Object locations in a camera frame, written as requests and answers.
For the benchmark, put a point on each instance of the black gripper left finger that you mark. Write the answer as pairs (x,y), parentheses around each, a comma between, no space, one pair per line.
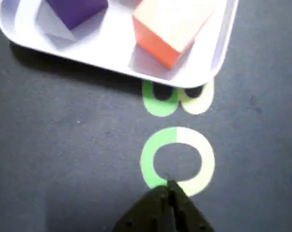
(148,212)

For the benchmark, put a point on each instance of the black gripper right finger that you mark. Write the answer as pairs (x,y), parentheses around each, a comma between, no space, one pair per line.
(189,215)

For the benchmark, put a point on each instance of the orange cube block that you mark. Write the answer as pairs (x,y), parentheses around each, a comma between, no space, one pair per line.
(160,36)

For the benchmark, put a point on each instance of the pale lavender rectangular tray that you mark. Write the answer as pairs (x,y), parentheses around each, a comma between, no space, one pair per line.
(100,55)

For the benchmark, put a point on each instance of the black desk mat with logo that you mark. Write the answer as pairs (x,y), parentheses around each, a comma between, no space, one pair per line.
(63,145)

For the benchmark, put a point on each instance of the purple cube block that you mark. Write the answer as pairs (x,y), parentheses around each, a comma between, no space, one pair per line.
(76,12)

